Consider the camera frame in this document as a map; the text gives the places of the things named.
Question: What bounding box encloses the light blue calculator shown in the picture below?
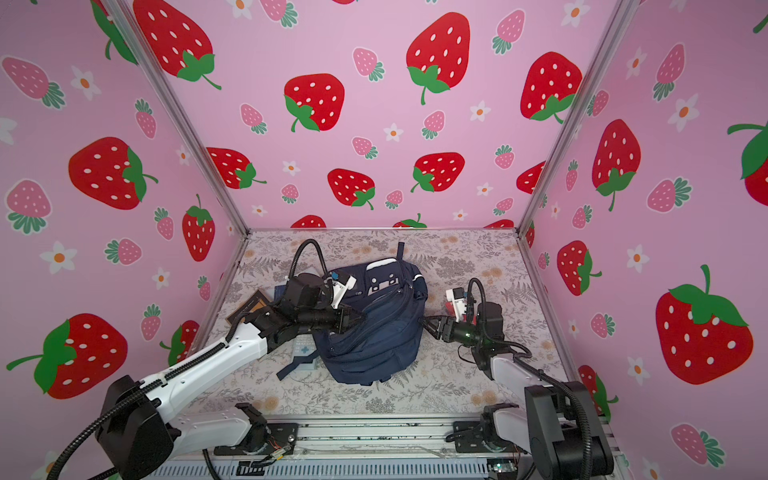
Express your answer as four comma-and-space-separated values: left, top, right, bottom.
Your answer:
292, 334, 318, 364

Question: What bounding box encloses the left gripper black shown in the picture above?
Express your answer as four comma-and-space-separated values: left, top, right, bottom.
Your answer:
298, 300, 368, 334

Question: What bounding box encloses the blue book yellow label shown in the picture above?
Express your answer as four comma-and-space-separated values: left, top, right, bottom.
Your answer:
274, 282, 295, 304

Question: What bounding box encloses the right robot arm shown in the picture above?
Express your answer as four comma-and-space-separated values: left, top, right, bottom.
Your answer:
421, 302, 615, 479

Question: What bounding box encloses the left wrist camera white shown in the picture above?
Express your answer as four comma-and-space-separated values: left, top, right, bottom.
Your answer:
326, 272, 357, 310

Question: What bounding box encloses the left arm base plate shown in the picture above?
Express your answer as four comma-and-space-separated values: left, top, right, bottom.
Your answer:
213, 422, 299, 457

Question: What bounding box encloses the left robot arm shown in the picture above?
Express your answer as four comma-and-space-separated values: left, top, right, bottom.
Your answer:
95, 270, 363, 479

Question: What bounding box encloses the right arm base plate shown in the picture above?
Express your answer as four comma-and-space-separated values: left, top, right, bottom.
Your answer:
445, 420, 515, 454

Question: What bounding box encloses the brown Scroll Marked book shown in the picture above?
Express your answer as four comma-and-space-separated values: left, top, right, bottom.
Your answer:
227, 290, 271, 326

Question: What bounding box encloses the floral table cloth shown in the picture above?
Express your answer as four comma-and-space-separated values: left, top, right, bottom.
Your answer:
190, 229, 566, 415

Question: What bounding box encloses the navy blue student backpack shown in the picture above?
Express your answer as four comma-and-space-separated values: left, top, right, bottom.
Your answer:
267, 239, 428, 386

